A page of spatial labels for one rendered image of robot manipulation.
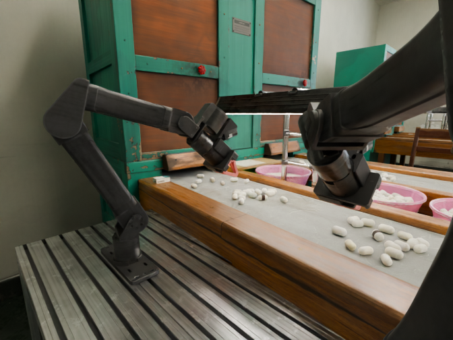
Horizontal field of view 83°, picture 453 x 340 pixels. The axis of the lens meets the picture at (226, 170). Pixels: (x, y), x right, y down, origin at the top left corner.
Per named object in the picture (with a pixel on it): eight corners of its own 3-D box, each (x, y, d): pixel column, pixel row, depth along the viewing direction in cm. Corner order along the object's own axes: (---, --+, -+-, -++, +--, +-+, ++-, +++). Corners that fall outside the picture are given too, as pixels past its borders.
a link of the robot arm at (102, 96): (185, 113, 71) (53, 75, 54) (199, 113, 63) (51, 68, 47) (175, 156, 72) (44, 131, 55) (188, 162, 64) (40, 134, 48)
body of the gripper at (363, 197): (328, 168, 52) (315, 148, 48) (383, 179, 45) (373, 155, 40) (315, 196, 51) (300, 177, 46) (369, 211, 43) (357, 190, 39)
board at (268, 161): (238, 171, 126) (238, 168, 126) (219, 166, 138) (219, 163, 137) (281, 162, 147) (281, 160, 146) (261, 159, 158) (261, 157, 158)
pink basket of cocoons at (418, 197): (429, 238, 77) (434, 208, 75) (333, 220, 89) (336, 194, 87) (416, 210, 99) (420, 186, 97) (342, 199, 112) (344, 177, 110)
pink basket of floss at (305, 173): (314, 198, 113) (316, 177, 111) (253, 195, 117) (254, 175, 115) (305, 182, 139) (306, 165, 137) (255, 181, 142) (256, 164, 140)
